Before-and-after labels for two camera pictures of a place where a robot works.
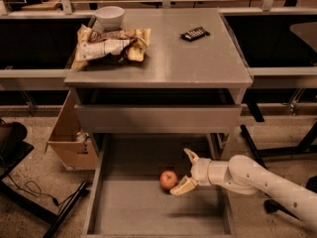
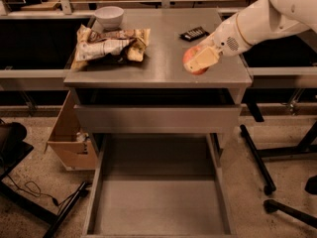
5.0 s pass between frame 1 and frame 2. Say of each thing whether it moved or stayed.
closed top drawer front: stayed
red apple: moved
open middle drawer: stayed
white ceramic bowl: stayed
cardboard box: stayed
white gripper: moved
